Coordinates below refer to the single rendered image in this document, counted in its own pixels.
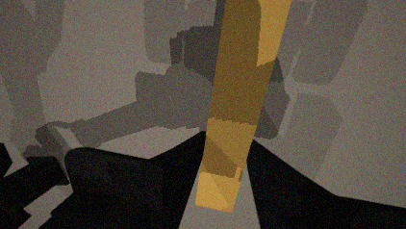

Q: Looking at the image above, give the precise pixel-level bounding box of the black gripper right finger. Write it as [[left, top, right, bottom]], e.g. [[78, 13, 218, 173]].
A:
[[246, 140, 406, 229]]

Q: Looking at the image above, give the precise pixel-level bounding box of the yellow bar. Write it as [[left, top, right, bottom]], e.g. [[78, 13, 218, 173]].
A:
[[195, 0, 292, 212]]

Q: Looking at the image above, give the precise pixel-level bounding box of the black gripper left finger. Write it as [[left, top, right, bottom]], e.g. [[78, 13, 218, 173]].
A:
[[64, 131, 206, 229]]

